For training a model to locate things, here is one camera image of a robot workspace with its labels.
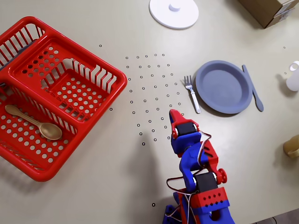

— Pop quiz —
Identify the grey plastic knife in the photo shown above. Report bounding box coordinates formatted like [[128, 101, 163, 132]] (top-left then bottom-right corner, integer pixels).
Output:
[[242, 64, 264, 112]]

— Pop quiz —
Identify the red plastic dish basket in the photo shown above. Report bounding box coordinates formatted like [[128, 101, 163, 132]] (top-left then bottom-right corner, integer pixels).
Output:
[[0, 15, 128, 182]]

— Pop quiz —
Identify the white plastic bottle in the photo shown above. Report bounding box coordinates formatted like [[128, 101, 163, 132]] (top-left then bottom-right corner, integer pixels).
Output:
[[286, 61, 299, 92]]

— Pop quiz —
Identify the white round lid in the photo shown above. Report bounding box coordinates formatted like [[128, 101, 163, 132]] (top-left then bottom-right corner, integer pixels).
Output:
[[149, 0, 199, 30]]

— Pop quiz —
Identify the silver fork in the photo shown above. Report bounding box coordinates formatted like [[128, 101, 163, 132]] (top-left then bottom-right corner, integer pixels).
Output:
[[183, 75, 201, 114]]

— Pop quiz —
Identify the dark grey object under basket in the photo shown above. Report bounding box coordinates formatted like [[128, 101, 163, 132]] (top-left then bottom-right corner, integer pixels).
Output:
[[0, 39, 37, 70]]

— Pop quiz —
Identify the tan plastic cup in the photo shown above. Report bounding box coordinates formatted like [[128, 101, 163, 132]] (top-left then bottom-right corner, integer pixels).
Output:
[[283, 134, 299, 159]]

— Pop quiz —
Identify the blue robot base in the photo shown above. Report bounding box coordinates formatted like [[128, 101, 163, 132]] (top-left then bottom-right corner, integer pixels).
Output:
[[162, 193, 187, 224]]

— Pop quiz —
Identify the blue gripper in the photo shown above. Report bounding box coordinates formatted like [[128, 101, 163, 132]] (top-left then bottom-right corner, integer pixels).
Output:
[[169, 109, 203, 158]]

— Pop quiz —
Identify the grey round plate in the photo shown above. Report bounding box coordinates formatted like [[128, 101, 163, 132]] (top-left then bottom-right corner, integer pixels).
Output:
[[195, 60, 253, 115]]

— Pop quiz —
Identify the tan wooden spoon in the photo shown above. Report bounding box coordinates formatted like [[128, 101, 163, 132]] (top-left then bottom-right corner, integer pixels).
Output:
[[5, 105, 63, 141]]

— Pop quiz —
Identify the red white servo cable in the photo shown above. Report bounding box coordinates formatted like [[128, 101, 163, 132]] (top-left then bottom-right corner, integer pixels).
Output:
[[166, 177, 199, 199], [197, 132, 212, 168]]

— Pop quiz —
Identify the brown cardboard box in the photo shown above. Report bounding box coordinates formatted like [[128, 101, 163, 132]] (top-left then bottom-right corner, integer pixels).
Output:
[[237, 0, 296, 29]]

